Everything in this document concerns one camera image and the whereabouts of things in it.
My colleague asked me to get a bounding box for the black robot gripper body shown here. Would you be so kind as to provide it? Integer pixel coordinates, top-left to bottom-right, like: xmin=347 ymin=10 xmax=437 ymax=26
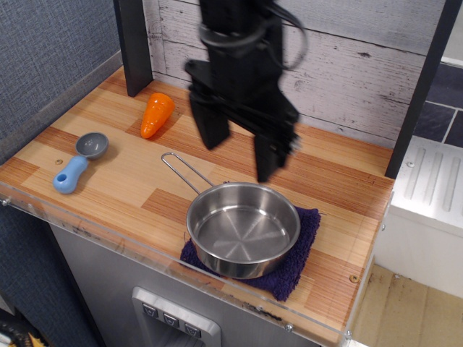
xmin=184 ymin=21 xmax=303 ymax=160

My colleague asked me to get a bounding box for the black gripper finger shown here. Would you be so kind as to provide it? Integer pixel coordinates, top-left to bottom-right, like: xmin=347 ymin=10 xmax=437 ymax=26
xmin=190 ymin=94 xmax=230 ymax=150
xmin=254 ymin=134 xmax=289 ymax=183

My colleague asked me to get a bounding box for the stainless steel pan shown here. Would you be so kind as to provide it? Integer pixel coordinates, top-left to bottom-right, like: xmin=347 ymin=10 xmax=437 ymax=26
xmin=161 ymin=152 xmax=302 ymax=280

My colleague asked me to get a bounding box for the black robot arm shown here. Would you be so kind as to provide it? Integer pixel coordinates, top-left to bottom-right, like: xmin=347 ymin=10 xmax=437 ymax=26
xmin=185 ymin=1 xmax=307 ymax=182

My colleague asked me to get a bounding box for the orange toy carrot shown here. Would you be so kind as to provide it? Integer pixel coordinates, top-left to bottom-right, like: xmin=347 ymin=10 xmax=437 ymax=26
xmin=140 ymin=93 xmax=175 ymax=139

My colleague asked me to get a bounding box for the blue grey measuring scoop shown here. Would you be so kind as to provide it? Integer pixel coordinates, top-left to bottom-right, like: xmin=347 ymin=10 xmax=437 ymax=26
xmin=53 ymin=132 xmax=109 ymax=194

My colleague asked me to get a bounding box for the white ridged side counter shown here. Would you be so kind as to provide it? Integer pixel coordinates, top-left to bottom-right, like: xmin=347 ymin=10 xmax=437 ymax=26
xmin=374 ymin=137 xmax=462 ymax=297

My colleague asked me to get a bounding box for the silver dispenser button panel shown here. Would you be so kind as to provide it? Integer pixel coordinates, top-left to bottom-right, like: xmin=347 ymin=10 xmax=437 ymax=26
xmin=132 ymin=286 xmax=222 ymax=346

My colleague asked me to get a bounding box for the clear acrylic table guard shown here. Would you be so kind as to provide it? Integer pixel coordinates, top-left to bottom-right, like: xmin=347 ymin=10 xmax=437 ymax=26
xmin=1 ymin=179 xmax=351 ymax=346

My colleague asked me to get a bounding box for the yellow object bottom left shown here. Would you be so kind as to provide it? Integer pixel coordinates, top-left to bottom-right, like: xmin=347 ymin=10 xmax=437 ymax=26
xmin=25 ymin=333 xmax=46 ymax=347

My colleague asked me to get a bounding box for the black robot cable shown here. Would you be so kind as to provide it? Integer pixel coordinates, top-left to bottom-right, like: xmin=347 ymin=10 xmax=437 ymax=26
xmin=263 ymin=0 xmax=309 ymax=72

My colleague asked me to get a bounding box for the dark left frame post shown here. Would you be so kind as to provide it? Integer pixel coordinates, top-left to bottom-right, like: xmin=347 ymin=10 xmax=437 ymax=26
xmin=113 ymin=0 xmax=153 ymax=97

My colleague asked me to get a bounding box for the dark frame post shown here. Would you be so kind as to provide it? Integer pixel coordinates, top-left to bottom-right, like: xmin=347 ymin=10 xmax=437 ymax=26
xmin=113 ymin=0 xmax=153 ymax=97
xmin=385 ymin=0 xmax=462 ymax=179

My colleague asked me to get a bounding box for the dark right frame post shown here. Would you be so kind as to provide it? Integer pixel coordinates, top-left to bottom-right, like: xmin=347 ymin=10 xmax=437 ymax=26
xmin=385 ymin=0 xmax=462 ymax=179

